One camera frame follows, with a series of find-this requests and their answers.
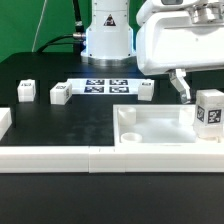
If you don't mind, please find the white front fence rail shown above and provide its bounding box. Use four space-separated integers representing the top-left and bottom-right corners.
0 144 224 173

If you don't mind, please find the white square tabletop part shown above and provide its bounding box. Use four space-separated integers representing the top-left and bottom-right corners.
113 105 224 145

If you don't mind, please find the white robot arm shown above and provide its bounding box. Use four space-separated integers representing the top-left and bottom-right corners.
81 0 224 103

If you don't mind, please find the white left fence piece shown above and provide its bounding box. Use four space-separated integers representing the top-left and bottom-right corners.
0 108 12 140

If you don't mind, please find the white sheet with tags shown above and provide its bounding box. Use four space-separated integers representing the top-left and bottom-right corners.
68 78 143 95

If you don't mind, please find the thin white cable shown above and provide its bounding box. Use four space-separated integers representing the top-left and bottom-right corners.
31 0 48 53

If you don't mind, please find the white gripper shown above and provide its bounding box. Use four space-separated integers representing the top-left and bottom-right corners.
136 11 224 104

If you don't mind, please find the black cable bundle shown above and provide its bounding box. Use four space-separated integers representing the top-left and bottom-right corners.
35 0 88 54

